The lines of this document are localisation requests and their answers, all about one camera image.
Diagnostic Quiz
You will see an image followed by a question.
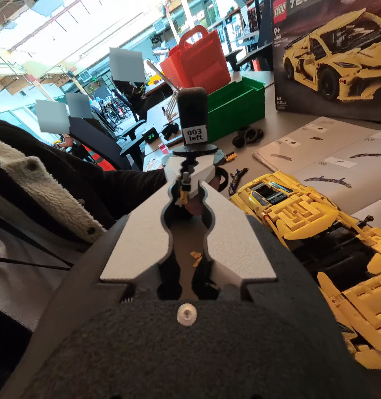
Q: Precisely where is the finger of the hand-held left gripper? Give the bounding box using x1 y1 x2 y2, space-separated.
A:
162 156 188 187
187 155 216 200

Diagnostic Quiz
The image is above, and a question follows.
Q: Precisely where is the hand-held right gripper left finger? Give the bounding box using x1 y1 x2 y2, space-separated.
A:
99 181 178 281

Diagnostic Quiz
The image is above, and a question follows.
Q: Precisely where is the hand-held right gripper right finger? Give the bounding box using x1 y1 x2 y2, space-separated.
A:
199 180 277 289

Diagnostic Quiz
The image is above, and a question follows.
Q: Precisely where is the yellow beam with black pin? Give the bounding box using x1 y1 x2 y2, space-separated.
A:
177 171 191 206

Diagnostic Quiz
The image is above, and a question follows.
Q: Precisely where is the yellow brick car model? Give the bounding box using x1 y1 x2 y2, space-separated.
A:
229 171 381 370

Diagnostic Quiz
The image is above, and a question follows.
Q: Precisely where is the person's left forearm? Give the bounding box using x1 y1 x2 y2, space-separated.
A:
0 118 167 229

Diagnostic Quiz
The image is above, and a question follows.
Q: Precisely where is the grey desk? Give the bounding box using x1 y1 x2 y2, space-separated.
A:
143 71 381 300

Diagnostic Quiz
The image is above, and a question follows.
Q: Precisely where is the person's left hand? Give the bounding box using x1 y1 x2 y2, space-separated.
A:
185 173 223 216

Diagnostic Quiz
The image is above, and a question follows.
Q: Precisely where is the black clamp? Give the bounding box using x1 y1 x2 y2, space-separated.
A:
161 122 180 141

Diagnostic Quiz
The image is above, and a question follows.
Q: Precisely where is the curved black blue brick piece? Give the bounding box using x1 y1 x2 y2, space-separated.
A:
229 168 249 196

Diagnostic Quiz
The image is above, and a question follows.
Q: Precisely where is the black device with green display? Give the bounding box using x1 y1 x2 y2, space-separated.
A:
142 126 160 144

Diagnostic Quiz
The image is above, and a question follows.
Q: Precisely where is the wooden stand on metal legs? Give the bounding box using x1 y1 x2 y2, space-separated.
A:
146 60 182 120

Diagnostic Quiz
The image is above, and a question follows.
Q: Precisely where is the green plastic bin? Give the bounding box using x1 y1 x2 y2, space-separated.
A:
206 76 266 144

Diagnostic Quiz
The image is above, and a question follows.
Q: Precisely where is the red carrier bag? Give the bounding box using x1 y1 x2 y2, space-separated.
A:
160 25 232 94

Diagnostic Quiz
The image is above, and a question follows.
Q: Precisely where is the black office chair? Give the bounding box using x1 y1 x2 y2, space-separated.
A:
120 120 146 163
69 117 132 170

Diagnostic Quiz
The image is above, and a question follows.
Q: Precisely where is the person's fleece-lined jacket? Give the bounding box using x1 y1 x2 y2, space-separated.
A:
0 136 107 245

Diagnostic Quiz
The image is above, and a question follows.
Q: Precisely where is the person's white shirt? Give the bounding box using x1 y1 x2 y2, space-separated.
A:
0 218 85 331

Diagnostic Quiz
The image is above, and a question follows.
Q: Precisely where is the open instruction booklet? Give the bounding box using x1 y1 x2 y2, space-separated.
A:
253 116 381 216

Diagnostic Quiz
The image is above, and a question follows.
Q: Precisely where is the car printed cardboard box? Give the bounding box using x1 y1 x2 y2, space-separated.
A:
270 0 381 123

